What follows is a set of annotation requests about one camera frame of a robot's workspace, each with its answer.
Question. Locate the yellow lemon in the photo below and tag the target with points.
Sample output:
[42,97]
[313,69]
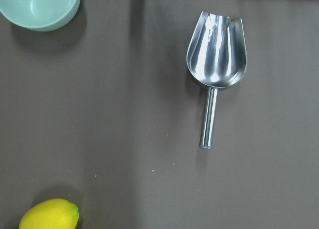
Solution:
[51,214]

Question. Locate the metal ice scoop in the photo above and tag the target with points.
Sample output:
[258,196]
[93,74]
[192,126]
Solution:
[217,58]

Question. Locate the mint green bowl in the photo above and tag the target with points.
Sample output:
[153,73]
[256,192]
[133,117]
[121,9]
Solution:
[39,15]

